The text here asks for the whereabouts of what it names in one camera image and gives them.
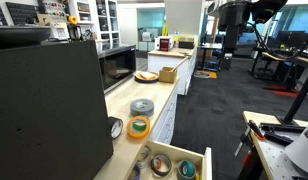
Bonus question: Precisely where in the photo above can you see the black clamp tools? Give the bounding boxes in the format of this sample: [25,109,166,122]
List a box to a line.
[234,120,305,156]

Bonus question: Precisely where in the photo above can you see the black masking tape roll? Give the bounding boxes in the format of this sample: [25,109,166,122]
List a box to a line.
[151,154,172,177]

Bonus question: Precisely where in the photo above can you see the red white appliance box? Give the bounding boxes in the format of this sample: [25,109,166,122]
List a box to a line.
[155,36,174,51]

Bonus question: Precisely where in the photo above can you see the white drawer cabinet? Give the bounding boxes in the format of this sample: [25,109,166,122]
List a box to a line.
[150,91,177,144]

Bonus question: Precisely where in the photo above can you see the open wooden drawer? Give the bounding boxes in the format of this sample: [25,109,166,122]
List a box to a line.
[140,141,213,180]

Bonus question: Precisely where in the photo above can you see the clear tape roll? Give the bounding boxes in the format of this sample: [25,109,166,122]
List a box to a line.
[136,146,151,169]

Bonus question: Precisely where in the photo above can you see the wooden spoon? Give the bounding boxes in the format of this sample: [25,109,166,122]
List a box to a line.
[170,57,188,72]

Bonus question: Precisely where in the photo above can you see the purple tape roll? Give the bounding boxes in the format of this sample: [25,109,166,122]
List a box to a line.
[128,165,140,180]

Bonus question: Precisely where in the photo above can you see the white shelving unit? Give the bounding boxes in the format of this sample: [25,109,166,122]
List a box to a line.
[68,0,121,50]

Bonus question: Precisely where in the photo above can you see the teal tape roll in drawer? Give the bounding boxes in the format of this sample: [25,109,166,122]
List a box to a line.
[177,160,195,180]

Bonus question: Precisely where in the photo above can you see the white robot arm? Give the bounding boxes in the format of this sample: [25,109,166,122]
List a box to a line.
[217,0,287,70]

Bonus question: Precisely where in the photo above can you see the small red tape roll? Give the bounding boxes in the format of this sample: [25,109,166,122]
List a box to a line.
[154,158,162,169]

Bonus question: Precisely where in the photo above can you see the orange tape roll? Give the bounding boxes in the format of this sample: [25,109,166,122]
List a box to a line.
[127,116,150,139]

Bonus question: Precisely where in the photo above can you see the grey duct tape roll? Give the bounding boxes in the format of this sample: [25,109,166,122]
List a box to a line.
[130,99,154,116]

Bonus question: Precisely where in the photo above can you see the large black box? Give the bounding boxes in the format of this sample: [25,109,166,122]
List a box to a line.
[0,41,113,180]

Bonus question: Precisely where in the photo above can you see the black microwave oven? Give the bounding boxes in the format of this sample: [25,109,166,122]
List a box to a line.
[98,45,136,93]

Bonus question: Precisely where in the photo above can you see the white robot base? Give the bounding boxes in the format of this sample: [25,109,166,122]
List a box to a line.
[285,126,308,173]

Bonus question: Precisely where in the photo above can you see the green tape roll on counter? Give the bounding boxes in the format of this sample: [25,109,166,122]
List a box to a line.
[132,120,146,131]

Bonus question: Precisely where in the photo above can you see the dark plate with bread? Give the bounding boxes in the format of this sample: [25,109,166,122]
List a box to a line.
[134,72,159,83]

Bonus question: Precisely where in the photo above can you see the wooden utensil holder box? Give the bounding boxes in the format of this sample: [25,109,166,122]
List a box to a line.
[159,67,177,83]

